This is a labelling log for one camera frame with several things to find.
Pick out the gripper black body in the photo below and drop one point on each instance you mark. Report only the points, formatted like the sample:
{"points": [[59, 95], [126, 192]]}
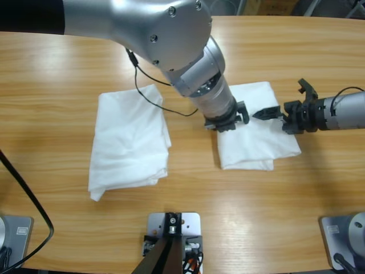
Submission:
{"points": [[225, 122], [305, 117]]}

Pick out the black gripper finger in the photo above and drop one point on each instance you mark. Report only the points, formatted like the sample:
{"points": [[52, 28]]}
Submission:
{"points": [[268, 113], [244, 112]]}

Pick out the white t-shirt with black print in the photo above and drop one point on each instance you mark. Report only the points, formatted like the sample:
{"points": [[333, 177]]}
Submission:
{"points": [[256, 142]]}

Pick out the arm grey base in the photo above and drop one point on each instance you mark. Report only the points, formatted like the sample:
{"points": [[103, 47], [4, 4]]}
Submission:
{"points": [[20, 242], [342, 237]]}

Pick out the brown cardboard box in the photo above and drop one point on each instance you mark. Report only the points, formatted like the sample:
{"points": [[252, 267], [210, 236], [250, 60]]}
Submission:
{"points": [[271, 7]]}

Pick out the dark chair with grey legs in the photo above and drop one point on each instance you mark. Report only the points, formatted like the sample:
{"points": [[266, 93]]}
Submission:
{"points": [[353, 10]]}

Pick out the black clamp with silver connectors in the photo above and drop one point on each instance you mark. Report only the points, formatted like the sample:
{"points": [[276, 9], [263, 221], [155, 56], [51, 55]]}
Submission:
{"points": [[194, 245]]}

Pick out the wrist camera black bracket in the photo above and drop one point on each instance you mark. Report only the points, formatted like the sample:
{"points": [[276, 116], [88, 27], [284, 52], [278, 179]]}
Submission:
{"points": [[309, 91]]}

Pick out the white mount block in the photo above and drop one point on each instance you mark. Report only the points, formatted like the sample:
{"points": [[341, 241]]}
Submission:
{"points": [[191, 225]]}

